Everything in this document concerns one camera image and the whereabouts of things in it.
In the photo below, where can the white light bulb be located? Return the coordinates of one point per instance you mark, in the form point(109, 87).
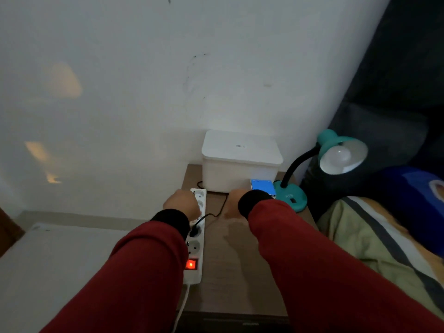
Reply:
point(335, 159)

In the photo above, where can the brown wooden bedside table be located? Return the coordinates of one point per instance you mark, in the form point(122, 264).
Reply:
point(236, 267)

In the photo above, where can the person's right hand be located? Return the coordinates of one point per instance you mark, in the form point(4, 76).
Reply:
point(232, 203)

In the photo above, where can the person's left hand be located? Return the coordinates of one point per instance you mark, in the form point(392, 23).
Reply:
point(180, 202)

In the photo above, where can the dark upholstered headboard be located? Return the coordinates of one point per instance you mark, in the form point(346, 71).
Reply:
point(388, 128)

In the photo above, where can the brown wooden furniture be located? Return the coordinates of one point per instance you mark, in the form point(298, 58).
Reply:
point(8, 232)

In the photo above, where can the white power strip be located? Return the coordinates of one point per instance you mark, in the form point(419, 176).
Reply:
point(193, 246)

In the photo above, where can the striped beige blanket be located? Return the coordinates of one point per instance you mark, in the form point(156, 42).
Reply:
point(364, 232)

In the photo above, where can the white lidded storage box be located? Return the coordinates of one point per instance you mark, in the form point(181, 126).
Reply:
point(239, 169)

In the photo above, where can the person's left forearm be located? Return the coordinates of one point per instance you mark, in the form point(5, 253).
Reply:
point(138, 273)

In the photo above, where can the teal gooseneck desk lamp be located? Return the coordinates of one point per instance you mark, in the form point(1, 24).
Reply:
point(293, 200)

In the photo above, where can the person's right forearm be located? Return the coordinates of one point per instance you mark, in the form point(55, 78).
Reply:
point(312, 273)

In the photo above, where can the blue pillow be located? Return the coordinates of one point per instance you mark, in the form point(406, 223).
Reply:
point(412, 204)

